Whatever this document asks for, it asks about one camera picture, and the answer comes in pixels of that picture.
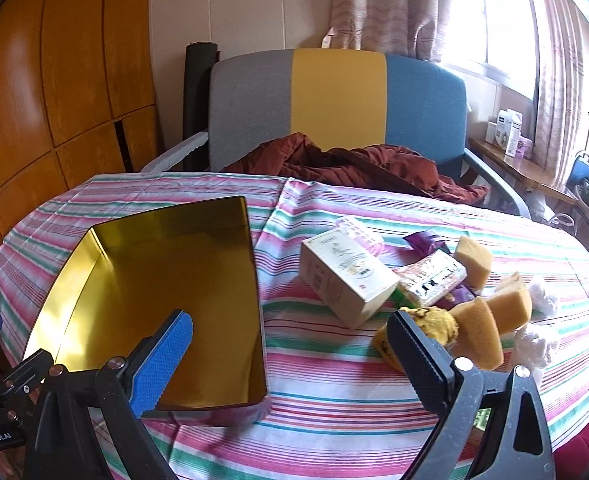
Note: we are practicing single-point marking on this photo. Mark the window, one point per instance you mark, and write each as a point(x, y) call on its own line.
point(494, 20)

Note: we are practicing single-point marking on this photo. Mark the rice cracker packet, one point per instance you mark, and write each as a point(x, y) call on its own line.
point(429, 277)

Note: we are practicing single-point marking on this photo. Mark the purple snack packet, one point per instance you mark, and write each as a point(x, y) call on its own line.
point(462, 291)
point(424, 240)

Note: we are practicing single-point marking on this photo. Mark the yellow sponge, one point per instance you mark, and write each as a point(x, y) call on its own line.
point(477, 332)
point(514, 305)
point(474, 260)

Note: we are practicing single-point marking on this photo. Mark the rectangular metal tin box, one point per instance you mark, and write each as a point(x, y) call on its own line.
point(149, 270)

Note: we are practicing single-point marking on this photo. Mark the black rolled mat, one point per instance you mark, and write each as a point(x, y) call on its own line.
point(197, 90)

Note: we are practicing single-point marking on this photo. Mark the wooden wardrobe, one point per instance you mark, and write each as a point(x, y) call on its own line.
point(74, 60)

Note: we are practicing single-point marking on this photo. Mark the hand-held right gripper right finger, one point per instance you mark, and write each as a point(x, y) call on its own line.
point(419, 360)

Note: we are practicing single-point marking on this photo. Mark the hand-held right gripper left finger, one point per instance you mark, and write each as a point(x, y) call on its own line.
point(164, 360)

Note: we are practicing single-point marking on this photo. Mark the blue plastic object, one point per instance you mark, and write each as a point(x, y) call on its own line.
point(580, 170)

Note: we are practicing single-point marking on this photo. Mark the wooden desk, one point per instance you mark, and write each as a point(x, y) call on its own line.
point(519, 165)

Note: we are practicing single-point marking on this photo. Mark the tall white box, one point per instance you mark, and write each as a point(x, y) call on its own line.
point(510, 132)

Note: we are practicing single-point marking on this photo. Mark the yellow plush toy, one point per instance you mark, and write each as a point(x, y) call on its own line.
point(434, 322)

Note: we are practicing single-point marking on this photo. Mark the grey yellow blue chair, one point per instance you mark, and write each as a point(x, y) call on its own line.
point(339, 100)

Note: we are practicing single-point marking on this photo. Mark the small white box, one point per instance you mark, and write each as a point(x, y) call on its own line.
point(493, 132)

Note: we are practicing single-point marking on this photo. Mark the red-brown jacket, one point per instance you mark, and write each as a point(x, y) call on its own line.
point(374, 165)

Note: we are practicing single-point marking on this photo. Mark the white plastic bag ball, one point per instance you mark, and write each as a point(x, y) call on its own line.
point(542, 297)
point(534, 345)

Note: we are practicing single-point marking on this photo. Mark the pink patterned packet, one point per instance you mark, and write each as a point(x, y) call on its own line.
point(362, 232)

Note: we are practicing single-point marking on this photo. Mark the patterned curtain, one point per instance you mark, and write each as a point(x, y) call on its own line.
point(559, 60)
point(374, 0)

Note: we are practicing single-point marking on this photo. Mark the pink box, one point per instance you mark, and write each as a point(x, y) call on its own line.
point(525, 146)

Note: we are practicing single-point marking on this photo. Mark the red upholstered seat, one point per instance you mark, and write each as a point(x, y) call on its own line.
point(574, 460)

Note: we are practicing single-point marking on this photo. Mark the cream carton box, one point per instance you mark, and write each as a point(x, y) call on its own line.
point(344, 280)

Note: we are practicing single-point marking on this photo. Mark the striped tablecloth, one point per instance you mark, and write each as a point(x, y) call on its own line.
point(324, 410)

